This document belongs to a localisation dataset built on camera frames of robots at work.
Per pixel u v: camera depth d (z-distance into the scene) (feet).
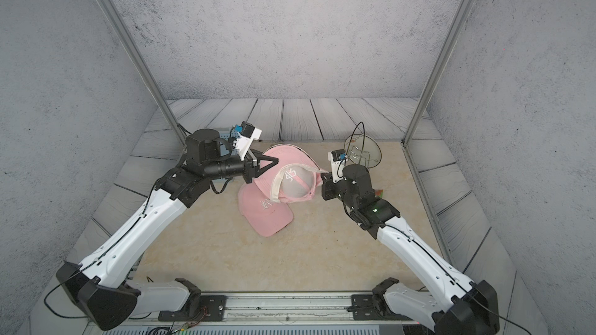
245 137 1.86
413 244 1.52
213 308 2.39
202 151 1.60
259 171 2.02
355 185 1.75
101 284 1.26
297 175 2.28
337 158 2.08
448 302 1.27
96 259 1.31
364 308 2.38
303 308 2.45
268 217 3.01
